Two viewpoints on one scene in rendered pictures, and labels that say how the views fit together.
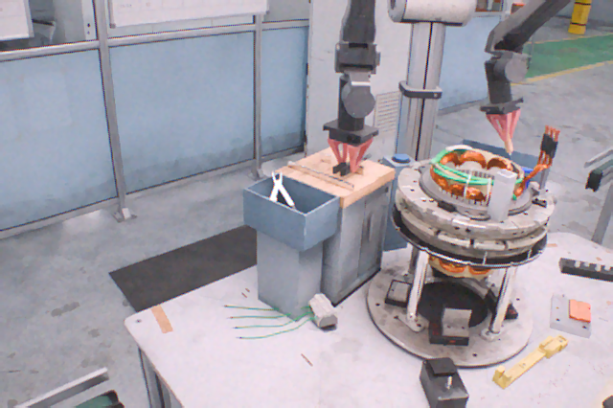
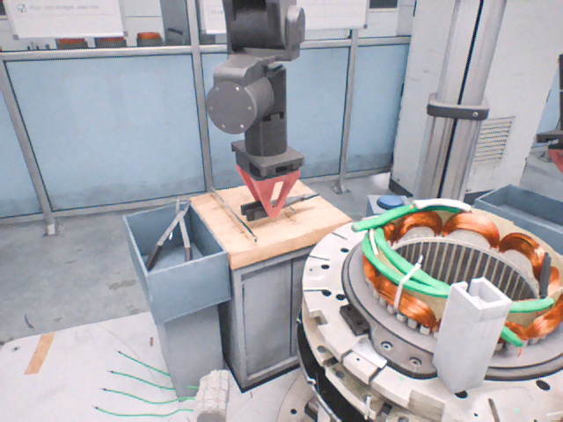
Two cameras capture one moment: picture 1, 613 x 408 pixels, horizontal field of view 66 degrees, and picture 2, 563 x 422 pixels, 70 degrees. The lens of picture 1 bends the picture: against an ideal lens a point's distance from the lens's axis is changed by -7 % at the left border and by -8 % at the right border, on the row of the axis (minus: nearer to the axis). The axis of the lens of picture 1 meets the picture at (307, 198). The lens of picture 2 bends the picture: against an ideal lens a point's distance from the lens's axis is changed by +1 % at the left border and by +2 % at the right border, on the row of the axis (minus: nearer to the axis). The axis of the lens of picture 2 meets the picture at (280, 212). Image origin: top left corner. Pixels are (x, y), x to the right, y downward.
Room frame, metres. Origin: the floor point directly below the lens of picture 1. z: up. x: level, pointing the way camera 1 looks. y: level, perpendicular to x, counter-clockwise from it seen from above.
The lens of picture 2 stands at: (0.52, -0.30, 1.38)
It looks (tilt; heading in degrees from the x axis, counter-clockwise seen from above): 30 degrees down; 23
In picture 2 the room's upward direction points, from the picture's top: straight up
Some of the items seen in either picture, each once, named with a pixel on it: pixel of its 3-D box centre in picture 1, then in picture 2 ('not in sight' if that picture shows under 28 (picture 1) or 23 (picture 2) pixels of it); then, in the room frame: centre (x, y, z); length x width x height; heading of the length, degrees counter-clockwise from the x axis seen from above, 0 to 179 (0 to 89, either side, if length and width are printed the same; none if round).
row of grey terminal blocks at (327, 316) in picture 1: (321, 309); (213, 396); (0.87, -0.04, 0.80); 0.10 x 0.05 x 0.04; 25
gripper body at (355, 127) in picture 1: (351, 118); (266, 135); (0.99, -0.08, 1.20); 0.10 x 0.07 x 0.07; 52
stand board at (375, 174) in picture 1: (335, 174); (266, 214); (1.03, -0.06, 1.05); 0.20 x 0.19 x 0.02; 141
